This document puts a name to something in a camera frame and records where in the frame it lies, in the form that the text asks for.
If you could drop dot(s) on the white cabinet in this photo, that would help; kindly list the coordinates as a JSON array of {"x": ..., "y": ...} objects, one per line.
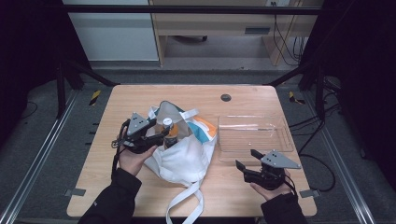
[{"x": 115, "y": 37}]

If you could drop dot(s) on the aluminium floor rail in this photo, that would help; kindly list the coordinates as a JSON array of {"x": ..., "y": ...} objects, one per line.
[
  {"x": 43, "y": 149},
  {"x": 342, "y": 165}
]

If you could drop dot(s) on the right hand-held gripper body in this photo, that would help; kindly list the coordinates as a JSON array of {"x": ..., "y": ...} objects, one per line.
[{"x": 277, "y": 160}]

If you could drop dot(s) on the light wooden desk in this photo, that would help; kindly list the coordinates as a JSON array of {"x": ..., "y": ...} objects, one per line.
[{"x": 214, "y": 21}]

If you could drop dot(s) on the person's left hand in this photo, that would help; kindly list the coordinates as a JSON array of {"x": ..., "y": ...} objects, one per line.
[{"x": 134, "y": 161}]

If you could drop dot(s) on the orange drink bottle white cap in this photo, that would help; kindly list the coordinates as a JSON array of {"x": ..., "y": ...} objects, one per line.
[{"x": 167, "y": 122}]

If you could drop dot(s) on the white tote bag coloured patches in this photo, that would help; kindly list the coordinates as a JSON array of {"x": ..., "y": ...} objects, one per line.
[{"x": 183, "y": 158}]

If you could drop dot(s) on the grey tape piece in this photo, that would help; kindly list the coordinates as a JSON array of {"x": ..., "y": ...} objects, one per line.
[
  {"x": 310, "y": 193},
  {"x": 74, "y": 192}
]

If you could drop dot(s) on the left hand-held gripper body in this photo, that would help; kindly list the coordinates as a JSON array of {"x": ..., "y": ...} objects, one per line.
[{"x": 137, "y": 124}]

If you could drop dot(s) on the white power strip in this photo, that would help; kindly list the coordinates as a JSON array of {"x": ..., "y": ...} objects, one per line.
[{"x": 278, "y": 2}]

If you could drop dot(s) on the black slanted frame strut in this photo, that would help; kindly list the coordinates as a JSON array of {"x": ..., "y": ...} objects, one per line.
[
  {"x": 292, "y": 74},
  {"x": 90, "y": 73}
]

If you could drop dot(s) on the yellow black tape strip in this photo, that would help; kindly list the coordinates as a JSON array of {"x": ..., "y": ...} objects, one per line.
[
  {"x": 294, "y": 99},
  {"x": 95, "y": 97}
]

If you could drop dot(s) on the person's right hand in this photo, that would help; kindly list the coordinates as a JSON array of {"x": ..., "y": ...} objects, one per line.
[{"x": 274, "y": 193}]

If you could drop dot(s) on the black horizontal frame bar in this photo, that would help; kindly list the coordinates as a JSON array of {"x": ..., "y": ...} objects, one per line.
[{"x": 186, "y": 9}]

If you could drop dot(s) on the clear plastic tray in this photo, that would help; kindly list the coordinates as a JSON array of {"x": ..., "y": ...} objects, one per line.
[{"x": 255, "y": 140}]

